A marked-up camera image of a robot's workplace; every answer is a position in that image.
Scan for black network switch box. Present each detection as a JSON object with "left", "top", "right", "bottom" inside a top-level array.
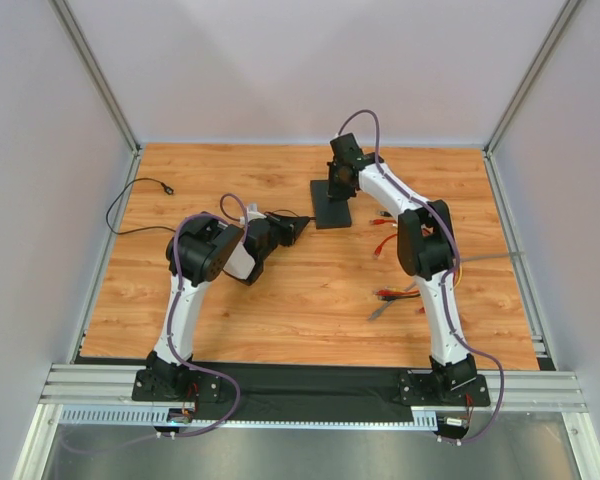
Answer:
[{"left": 310, "top": 180, "right": 352, "bottom": 230}]

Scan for thin black power cable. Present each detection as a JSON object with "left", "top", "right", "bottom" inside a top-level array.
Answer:
[{"left": 105, "top": 178, "right": 317, "bottom": 236}]

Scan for red ethernet cable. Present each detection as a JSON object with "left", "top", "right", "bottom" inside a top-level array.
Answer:
[{"left": 369, "top": 217, "right": 421, "bottom": 297}]

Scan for grey ethernet cable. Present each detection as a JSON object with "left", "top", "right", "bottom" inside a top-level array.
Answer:
[{"left": 367, "top": 252, "right": 526, "bottom": 321}]

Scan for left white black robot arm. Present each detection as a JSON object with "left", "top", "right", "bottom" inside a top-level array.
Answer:
[{"left": 151, "top": 212, "right": 311, "bottom": 366}]

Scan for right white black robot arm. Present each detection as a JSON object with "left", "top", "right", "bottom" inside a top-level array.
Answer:
[{"left": 327, "top": 133, "right": 475, "bottom": 391}]

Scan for black cloth strip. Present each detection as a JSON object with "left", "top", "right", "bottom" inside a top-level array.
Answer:
[{"left": 74, "top": 355, "right": 561, "bottom": 422}]

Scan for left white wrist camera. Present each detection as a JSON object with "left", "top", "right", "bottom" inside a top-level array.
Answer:
[{"left": 240, "top": 203, "right": 266, "bottom": 226}]

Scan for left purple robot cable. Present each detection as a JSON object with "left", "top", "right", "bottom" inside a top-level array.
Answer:
[{"left": 59, "top": 193, "right": 251, "bottom": 454}]

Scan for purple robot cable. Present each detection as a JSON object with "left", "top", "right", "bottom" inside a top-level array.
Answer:
[
  {"left": 332, "top": 109, "right": 505, "bottom": 447},
  {"left": 59, "top": 193, "right": 251, "bottom": 454}
]

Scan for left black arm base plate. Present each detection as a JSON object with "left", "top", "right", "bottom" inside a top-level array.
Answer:
[{"left": 131, "top": 369, "right": 222, "bottom": 403}]

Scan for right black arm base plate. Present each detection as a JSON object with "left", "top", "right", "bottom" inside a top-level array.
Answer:
[{"left": 398, "top": 370, "right": 491, "bottom": 407}]

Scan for grey slotted cable duct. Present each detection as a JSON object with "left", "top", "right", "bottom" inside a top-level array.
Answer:
[{"left": 59, "top": 405, "right": 438, "bottom": 432}]

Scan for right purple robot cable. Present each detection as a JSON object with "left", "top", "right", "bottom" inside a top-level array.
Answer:
[{"left": 332, "top": 109, "right": 505, "bottom": 447}]

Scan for front aluminium rail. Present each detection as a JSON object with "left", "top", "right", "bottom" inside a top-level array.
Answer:
[{"left": 40, "top": 364, "right": 588, "bottom": 413}]

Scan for right aluminium frame post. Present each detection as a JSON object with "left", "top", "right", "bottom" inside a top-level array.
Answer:
[{"left": 483, "top": 0, "right": 583, "bottom": 156}]

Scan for aluminium frame post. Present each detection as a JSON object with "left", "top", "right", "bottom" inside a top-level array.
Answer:
[
  {"left": 483, "top": 0, "right": 583, "bottom": 156},
  {"left": 49, "top": 0, "right": 141, "bottom": 154}
]

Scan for left aluminium frame post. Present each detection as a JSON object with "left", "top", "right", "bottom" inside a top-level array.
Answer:
[{"left": 49, "top": 0, "right": 141, "bottom": 154}]

